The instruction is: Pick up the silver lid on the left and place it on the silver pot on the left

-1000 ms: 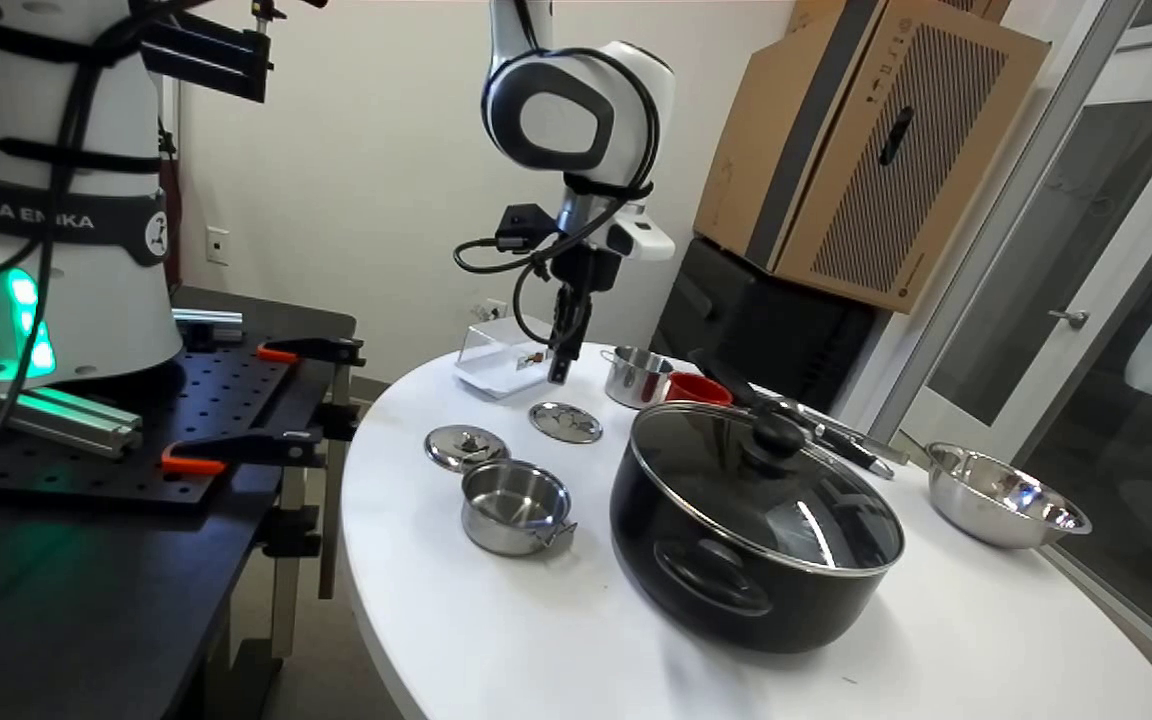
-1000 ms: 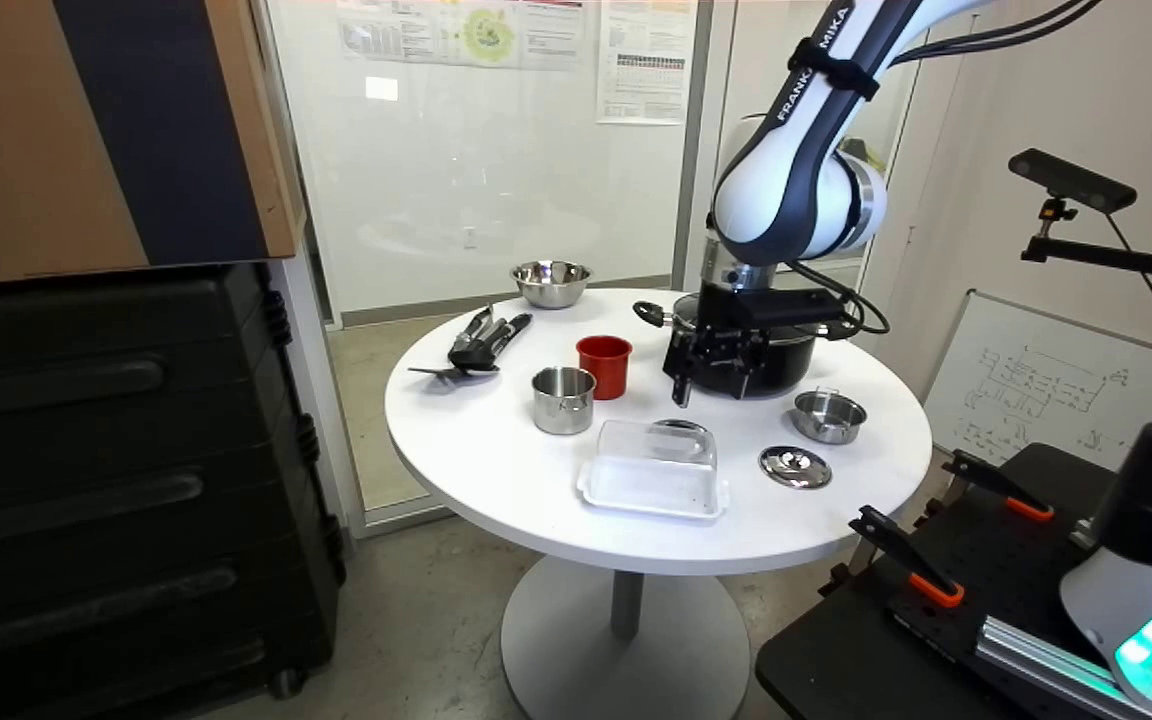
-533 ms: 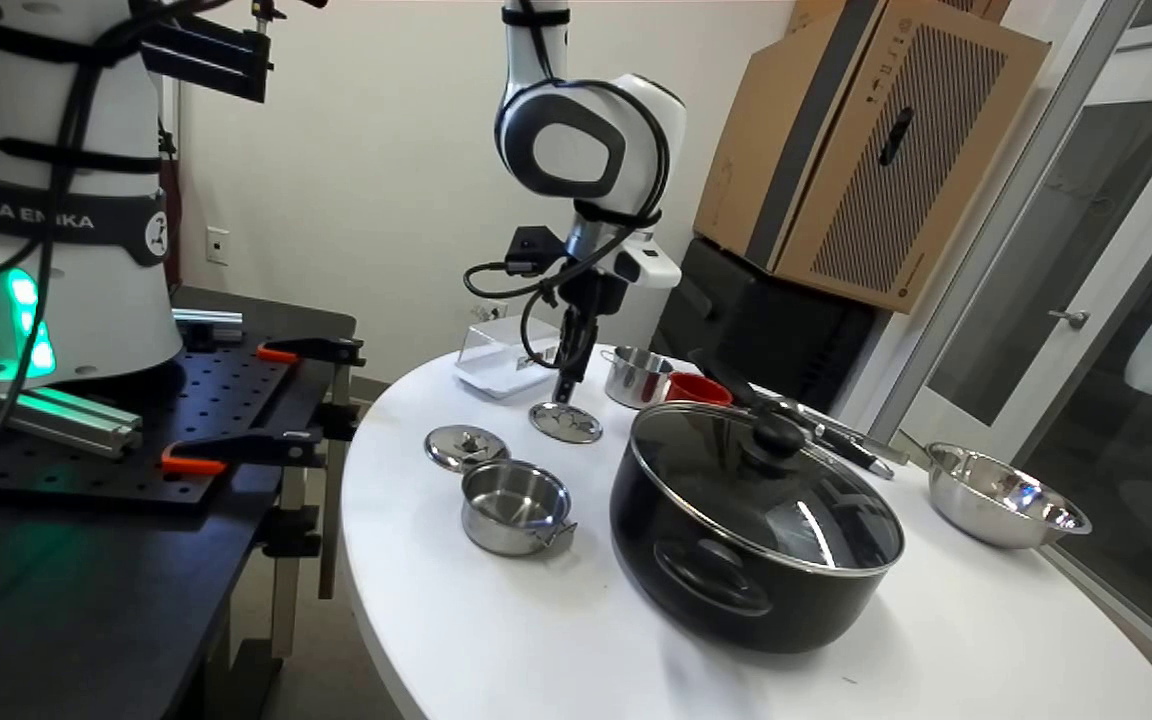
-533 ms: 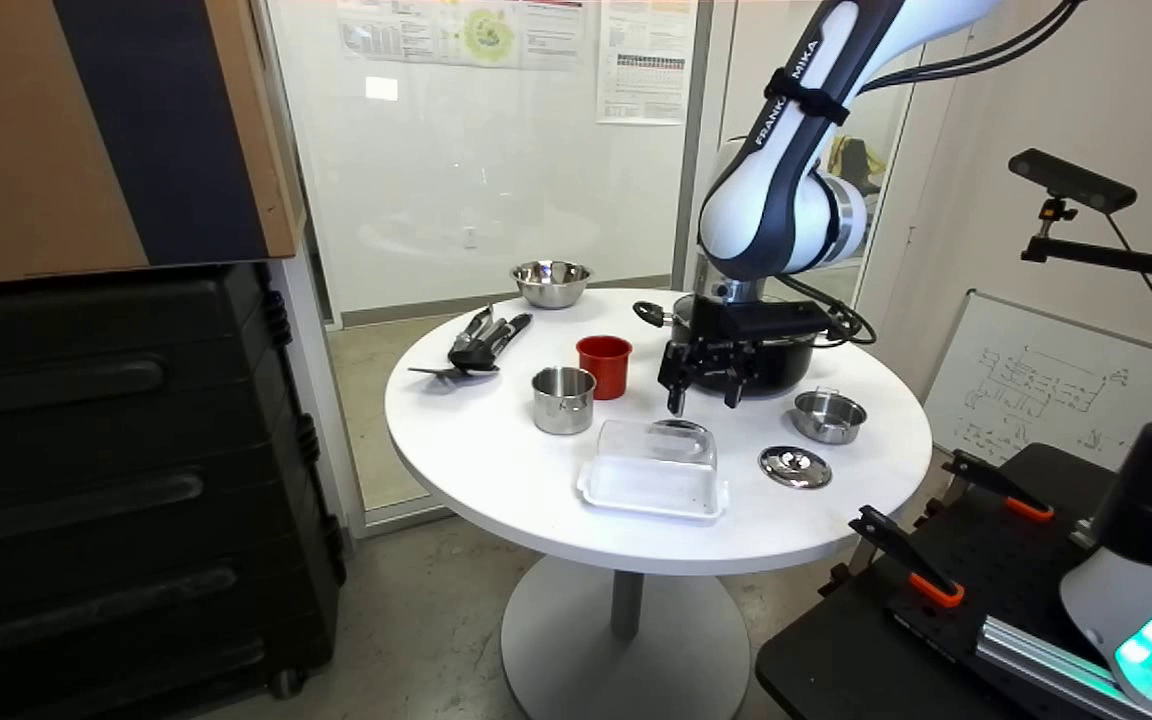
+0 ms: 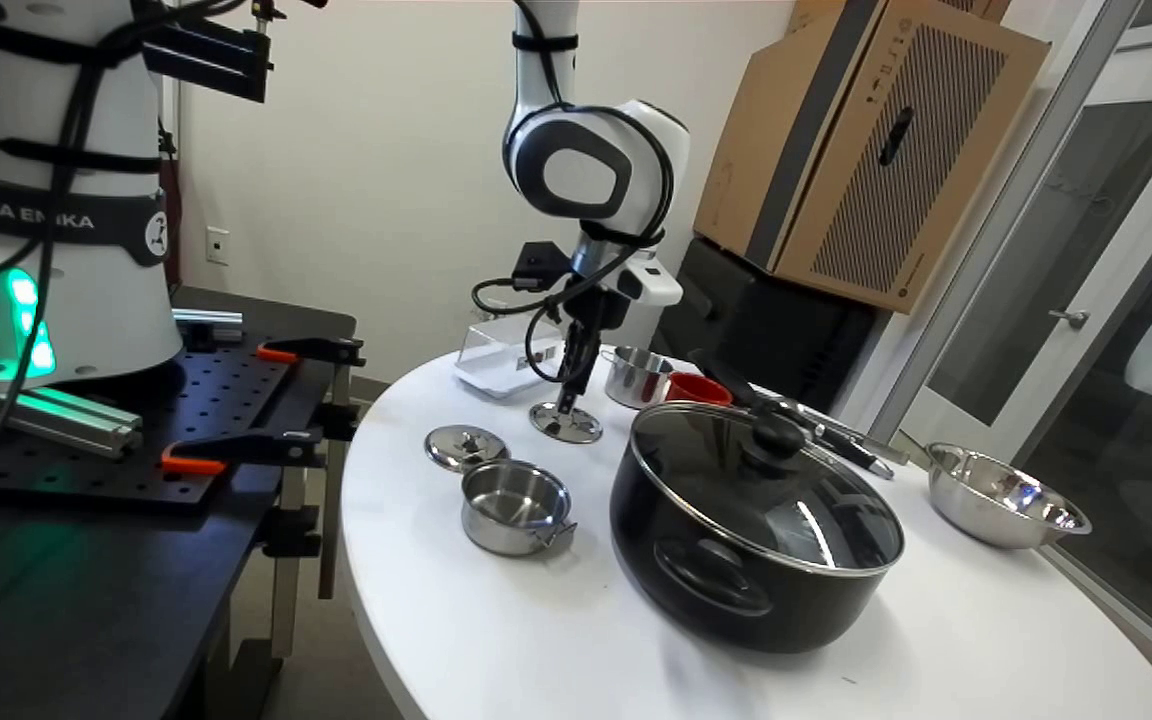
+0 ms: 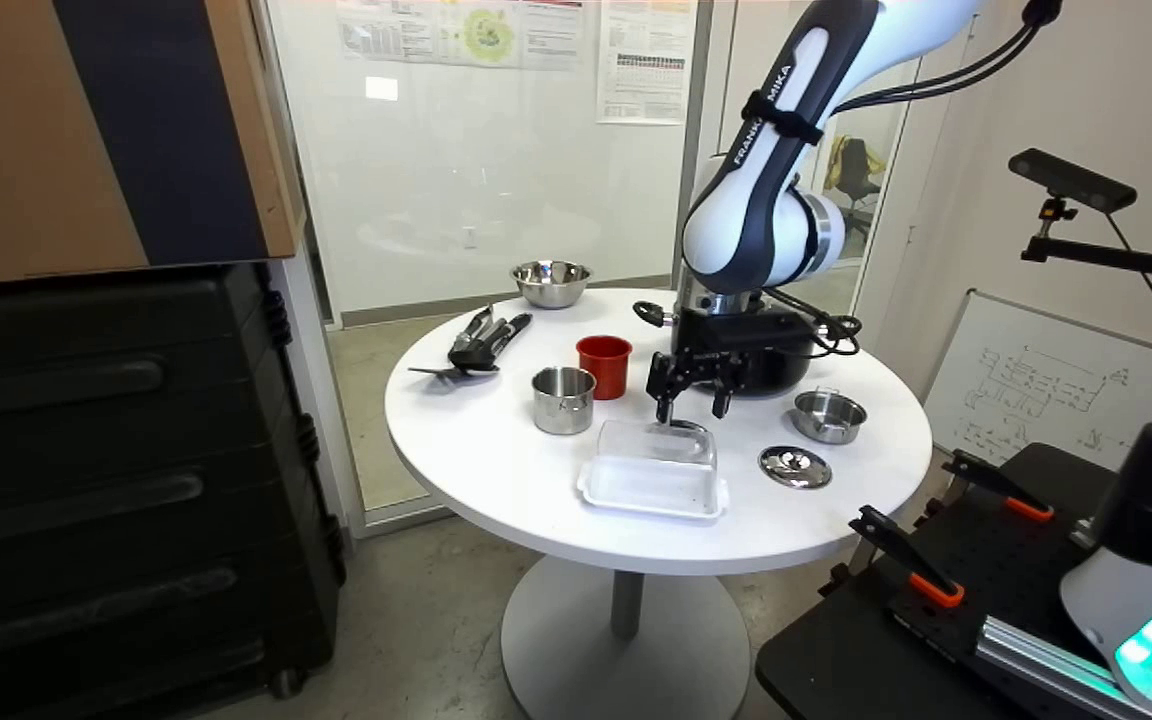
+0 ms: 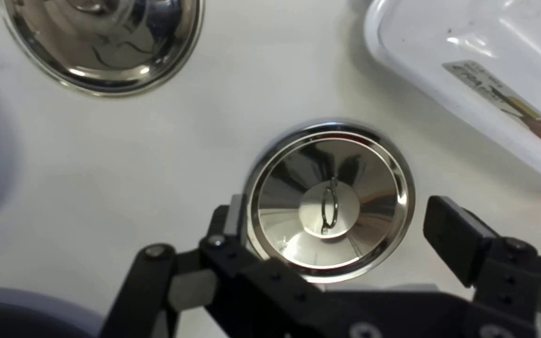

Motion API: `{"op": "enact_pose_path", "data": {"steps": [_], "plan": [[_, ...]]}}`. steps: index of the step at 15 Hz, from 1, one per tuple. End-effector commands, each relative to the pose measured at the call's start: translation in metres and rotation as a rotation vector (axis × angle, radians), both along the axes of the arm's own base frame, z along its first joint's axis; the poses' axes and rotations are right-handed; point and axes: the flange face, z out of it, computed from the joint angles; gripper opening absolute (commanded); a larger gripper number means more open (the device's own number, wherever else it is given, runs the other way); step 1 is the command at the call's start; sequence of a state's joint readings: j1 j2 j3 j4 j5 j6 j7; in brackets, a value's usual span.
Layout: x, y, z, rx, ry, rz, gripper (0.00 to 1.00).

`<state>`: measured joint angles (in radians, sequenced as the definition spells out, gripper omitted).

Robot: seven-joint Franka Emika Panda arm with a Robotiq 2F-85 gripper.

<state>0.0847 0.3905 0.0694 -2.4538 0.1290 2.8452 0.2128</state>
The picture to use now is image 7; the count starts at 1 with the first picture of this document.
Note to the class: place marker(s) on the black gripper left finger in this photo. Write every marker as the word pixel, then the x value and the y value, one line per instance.
pixel 149 288

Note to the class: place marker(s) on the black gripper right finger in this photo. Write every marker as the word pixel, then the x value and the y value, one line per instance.
pixel 459 245

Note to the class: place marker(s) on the silver steel pot lid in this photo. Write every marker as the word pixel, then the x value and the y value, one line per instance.
pixel 329 213

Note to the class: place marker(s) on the shallow silver steel pot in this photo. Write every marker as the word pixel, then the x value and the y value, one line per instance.
pixel 102 44

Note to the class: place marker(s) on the clear plastic food container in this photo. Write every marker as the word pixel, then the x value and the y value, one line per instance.
pixel 489 81

